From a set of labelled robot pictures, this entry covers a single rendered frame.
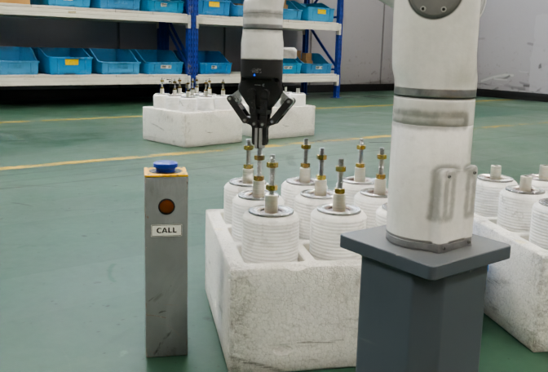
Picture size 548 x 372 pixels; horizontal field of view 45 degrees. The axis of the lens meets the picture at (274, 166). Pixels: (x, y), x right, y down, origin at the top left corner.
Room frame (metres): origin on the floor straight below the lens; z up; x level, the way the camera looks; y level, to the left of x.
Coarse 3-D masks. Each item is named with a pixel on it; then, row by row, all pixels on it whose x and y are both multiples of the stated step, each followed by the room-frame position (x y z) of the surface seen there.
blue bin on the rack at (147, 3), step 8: (144, 0) 5.83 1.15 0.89; (152, 0) 5.82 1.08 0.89; (160, 0) 5.86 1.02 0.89; (168, 0) 5.91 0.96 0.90; (176, 0) 6.12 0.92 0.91; (144, 8) 5.86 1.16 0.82; (152, 8) 5.83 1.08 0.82; (160, 8) 5.88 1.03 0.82; (168, 8) 5.92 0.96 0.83; (176, 8) 5.97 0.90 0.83
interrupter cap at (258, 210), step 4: (252, 208) 1.08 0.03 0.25; (256, 208) 1.08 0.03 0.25; (260, 208) 1.08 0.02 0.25; (280, 208) 1.09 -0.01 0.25; (284, 208) 1.08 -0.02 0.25; (288, 208) 1.08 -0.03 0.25; (252, 212) 1.05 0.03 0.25; (256, 212) 1.05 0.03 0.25; (260, 212) 1.05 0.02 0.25; (264, 212) 1.06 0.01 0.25; (280, 212) 1.07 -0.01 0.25; (284, 212) 1.05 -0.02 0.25; (288, 212) 1.06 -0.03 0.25; (292, 212) 1.05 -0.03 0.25; (260, 216) 1.03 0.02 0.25; (264, 216) 1.03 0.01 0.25; (268, 216) 1.03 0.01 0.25; (272, 216) 1.03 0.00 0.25; (276, 216) 1.03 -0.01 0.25; (280, 216) 1.03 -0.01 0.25; (284, 216) 1.04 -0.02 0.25
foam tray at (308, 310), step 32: (224, 224) 1.24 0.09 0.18; (224, 256) 1.05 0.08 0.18; (224, 288) 1.05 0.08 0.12; (256, 288) 0.99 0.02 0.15; (288, 288) 1.00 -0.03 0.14; (320, 288) 1.01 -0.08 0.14; (352, 288) 1.02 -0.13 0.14; (224, 320) 1.04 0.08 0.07; (256, 320) 0.99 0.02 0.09; (288, 320) 1.00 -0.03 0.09; (320, 320) 1.01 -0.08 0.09; (352, 320) 1.02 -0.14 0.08; (224, 352) 1.03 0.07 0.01; (256, 352) 0.99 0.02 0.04; (288, 352) 1.00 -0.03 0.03; (320, 352) 1.01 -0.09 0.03; (352, 352) 1.02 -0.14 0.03
